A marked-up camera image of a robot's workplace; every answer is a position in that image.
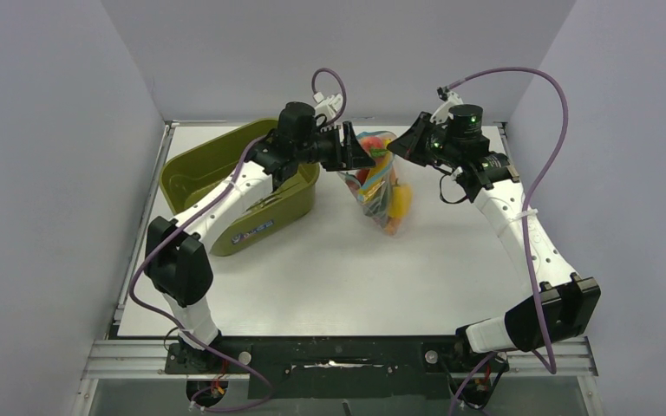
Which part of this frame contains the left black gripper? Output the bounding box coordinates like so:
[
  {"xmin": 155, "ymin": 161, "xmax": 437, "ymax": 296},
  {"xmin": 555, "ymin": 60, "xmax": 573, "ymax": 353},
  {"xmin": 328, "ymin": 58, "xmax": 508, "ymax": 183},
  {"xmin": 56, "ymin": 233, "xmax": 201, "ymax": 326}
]
[{"xmin": 295, "ymin": 121, "xmax": 374, "ymax": 172}]

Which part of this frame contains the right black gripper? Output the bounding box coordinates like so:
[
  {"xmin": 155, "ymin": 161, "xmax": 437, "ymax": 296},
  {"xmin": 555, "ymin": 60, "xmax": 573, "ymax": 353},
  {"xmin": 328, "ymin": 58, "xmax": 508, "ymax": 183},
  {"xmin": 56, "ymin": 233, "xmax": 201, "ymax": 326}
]
[{"xmin": 388, "ymin": 113, "xmax": 460, "ymax": 167}]

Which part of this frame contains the clear zip top bag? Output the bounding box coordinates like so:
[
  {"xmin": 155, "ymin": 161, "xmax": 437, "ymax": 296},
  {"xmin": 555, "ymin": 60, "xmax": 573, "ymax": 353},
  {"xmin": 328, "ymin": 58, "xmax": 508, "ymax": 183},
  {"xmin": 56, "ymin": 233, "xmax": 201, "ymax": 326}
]
[{"xmin": 338, "ymin": 131, "xmax": 408, "ymax": 234}]

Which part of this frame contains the olive green plastic bin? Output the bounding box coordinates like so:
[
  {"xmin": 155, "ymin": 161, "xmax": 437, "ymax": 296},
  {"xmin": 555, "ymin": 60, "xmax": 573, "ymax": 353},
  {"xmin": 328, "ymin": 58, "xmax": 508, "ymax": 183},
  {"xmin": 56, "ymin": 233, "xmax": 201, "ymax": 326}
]
[{"xmin": 160, "ymin": 118, "xmax": 320, "ymax": 257}]

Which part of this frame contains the pink toy peach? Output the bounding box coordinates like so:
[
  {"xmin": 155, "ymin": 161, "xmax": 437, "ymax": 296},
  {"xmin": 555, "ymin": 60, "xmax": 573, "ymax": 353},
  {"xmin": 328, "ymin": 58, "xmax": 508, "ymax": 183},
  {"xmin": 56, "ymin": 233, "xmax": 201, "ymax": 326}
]
[{"xmin": 358, "ymin": 135, "xmax": 388, "ymax": 159}]

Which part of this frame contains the yellow toy banana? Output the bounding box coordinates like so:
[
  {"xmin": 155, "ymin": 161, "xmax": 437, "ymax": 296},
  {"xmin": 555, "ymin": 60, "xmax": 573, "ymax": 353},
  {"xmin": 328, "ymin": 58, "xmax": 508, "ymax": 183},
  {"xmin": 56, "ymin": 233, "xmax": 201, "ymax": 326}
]
[{"xmin": 358, "ymin": 150, "xmax": 394, "ymax": 201}]

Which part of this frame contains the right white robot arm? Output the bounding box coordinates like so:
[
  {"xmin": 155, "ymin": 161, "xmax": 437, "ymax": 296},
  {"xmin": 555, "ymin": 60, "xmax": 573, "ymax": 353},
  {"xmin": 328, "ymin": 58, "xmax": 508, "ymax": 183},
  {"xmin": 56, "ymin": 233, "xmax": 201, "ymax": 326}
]
[{"xmin": 388, "ymin": 104, "xmax": 601, "ymax": 370}]

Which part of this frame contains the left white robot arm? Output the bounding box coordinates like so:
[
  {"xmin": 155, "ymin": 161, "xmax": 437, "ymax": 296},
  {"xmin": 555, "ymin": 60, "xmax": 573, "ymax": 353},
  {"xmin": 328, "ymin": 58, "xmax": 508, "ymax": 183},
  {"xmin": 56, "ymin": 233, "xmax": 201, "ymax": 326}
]
[{"xmin": 135, "ymin": 101, "xmax": 375, "ymax": 351}]

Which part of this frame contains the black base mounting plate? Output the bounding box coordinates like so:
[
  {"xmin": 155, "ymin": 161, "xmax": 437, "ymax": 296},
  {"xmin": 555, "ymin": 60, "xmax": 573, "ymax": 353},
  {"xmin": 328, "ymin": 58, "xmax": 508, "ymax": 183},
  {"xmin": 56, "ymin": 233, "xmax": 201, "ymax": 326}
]
[{"xmin": 164, "ymin": 335, "xmax": 509, "ymax": 405}]

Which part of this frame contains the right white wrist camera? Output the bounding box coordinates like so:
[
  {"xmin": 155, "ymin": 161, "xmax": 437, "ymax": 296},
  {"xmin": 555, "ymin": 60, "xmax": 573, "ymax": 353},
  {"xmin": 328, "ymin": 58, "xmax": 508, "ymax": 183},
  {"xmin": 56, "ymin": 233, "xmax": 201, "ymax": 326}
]
[{"xmin": 430, "ymin": 87, "xmax": 463, "ymax": 125}]

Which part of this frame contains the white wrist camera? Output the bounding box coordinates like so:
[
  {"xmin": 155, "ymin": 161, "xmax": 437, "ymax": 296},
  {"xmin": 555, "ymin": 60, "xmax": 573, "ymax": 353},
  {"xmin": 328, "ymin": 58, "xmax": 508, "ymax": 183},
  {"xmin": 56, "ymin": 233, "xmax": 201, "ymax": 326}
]
[
  {"xmin": 430, "ymin": 87, "xmax": 463, "ymax": 125},
  {"xmin": 313, "ymin": 92, "xmax": 343, "ymax": 121}
]

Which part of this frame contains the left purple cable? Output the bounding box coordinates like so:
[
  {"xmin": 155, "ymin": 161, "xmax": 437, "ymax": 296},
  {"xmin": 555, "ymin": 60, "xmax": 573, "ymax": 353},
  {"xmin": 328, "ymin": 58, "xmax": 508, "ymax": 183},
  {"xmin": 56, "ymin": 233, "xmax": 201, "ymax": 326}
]
[{"xmin": 127, "ymin": 68, "xmax": 348, "ymax": 413}]

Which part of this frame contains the purple cable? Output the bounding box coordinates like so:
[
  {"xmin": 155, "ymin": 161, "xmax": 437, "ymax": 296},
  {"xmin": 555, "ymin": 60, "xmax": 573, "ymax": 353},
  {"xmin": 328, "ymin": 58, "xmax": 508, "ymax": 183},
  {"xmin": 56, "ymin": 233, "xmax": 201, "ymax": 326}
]
[
  {"xmin": 127, "ymin": 68, "xmax": 348, "ymax": 413},
  {"xmin": 437, "ymin": 67, "xmax": 570, "ymax": 375}
]

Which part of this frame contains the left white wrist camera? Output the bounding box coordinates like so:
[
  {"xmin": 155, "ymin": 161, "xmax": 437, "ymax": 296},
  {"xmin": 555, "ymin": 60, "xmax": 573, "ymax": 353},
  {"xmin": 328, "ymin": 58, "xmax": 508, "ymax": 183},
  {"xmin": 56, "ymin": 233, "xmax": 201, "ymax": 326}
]
[{"xmin": 313, "ymin": 92, "xmax": 343, "ymax": 121}]

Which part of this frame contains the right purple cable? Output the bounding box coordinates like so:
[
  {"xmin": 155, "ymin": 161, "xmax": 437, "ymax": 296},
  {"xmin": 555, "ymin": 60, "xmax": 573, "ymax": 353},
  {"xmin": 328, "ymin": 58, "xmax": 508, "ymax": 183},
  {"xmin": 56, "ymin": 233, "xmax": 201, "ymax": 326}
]
[{"xmin": 437, "ymin": 67, "xmax": 570, "ymax": 375}]

